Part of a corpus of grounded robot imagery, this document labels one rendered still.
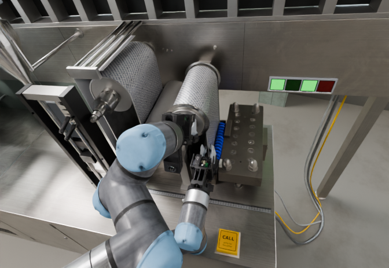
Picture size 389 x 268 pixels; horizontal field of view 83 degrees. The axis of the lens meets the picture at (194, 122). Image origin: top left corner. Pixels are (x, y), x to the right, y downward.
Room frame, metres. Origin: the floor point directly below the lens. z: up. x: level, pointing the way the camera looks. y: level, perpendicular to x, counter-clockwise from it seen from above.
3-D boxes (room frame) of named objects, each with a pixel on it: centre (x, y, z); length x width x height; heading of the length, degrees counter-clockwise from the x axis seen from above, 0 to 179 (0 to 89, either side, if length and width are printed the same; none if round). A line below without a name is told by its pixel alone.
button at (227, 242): (0.25, -0.05, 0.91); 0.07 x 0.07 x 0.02; 71
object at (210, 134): (0.62, -0.07, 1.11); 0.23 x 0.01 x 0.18; 161
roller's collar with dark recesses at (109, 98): (0.58, 0.27, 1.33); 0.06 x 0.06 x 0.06; 71
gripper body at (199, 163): (0.40, 0.00, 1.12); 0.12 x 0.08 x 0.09; 161
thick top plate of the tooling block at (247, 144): (0.62, -0.20, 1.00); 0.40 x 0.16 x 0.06; 161
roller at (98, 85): (0.73, 0.22, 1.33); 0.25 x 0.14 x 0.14; 161
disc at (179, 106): (0.52, 0.02, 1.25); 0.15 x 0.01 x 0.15; 71
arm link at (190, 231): (0.24, 0.06, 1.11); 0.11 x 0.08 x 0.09; 161
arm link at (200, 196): (0.32, 0.03, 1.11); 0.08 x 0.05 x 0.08; 71
